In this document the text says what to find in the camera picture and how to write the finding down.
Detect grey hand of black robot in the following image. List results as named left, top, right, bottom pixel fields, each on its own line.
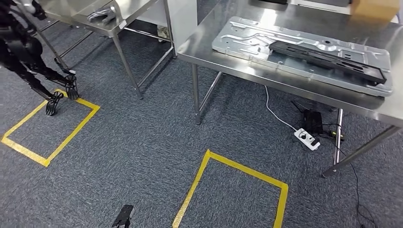
left=87, top=7, right=116, bottom=25

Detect black plastic plate part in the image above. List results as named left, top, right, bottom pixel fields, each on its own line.
left=268, top=40, right=387, bottom=86

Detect stainless steel workbench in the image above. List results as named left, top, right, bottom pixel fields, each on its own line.
left=176, top=0, right=403, bottom=179

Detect small speckled floor object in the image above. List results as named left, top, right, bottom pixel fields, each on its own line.
left=156, top=27, right=170, bottom=42

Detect white partition board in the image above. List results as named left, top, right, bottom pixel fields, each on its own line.
left=138, top=0, right=198, bottom=51

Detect stamped sheet metal panel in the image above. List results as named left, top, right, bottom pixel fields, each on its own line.
left=211, top=16, right=393, bottom=97

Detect yellow floor tape square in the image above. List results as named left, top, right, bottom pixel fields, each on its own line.
left=0, top=88, right=101, bottom=167

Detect white flat device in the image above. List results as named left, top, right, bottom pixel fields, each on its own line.
left=289, top=0, right=352, bottom=15

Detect black power adapters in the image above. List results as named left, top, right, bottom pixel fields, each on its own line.
left=302, top=108, right=325, bottom=134

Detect white power strip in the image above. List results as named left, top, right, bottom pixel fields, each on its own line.
left=293, top=128, right=321, bottom=151

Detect brown cardboard box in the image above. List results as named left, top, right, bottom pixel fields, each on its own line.
left=350, top=0, right=401, bottom=23

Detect white power cable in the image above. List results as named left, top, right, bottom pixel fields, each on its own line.
left=264, top=85, right=298, bottom=132

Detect black left wrist camera bracket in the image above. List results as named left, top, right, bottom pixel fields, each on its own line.
left=112, top=204, right=135, bottom=228

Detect black floor cable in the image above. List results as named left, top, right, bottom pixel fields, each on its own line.
left=334, top=125, right=378, bottom=228

